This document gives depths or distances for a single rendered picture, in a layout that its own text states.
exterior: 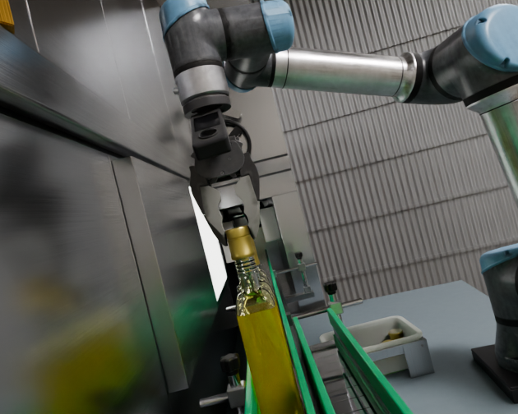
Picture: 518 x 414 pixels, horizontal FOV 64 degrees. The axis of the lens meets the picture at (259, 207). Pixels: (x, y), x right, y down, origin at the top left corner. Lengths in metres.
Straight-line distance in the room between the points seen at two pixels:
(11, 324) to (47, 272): 0.07
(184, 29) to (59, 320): 0.42
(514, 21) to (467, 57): 0.08
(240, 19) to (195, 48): 0.08
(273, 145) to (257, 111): 0.16
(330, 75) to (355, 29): 3.09
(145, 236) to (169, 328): 0.14
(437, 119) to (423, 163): 0.38
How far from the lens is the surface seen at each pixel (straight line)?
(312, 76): 0.79
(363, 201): 3.63
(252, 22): 0.66
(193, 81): 0.62
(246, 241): 0.59
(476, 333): 1.26
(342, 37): 3.86
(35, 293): 0.37
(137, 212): 0.61
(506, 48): 0.76
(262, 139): 1.76
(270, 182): 1.74
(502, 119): 0.79
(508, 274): 0.91
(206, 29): 0.64
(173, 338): 0.63
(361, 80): 0.82
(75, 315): 0.42
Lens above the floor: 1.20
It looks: level
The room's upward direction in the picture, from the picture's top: 14 degrees counter-clockwise
